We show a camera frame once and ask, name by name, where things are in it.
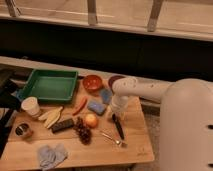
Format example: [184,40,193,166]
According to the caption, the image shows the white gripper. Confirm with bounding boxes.
[106,95,129,120]

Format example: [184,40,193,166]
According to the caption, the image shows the black handled dish brush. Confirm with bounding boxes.
[112,114,125,140]

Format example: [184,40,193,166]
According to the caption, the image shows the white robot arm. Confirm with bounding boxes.
[108,76,213,171]

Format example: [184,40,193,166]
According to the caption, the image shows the white paper cup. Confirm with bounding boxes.
[21,97,41,117]

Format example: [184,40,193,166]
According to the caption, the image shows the light blue sponge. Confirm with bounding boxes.
[100,89,112,104]

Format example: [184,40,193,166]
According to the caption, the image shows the yellow red apple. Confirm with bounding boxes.
[84,114,98,128]

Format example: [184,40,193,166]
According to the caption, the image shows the purple grape bunch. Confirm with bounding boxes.
[74,117,92,145]

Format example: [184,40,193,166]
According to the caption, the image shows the purple bowl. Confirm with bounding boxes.
[108,75,125,88]

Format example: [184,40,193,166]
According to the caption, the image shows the orange bowl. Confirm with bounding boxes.
[82,75,103,92]

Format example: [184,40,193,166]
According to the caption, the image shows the dark chocolate bar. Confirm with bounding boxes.
[51,119,74,133]

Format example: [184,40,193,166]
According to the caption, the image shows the yellow banana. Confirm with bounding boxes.
[38,107,63,129]

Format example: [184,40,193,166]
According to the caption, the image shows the green plastic tray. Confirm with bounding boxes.
[18,69,78,103]

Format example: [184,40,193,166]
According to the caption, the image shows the blue grey cloth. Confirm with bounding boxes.
[37,144,68,171]

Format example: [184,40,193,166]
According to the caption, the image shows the small metal tin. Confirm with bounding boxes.
[15,123,33,139]

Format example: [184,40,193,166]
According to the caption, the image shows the black stand at left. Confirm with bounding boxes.
[0,69,21,157]

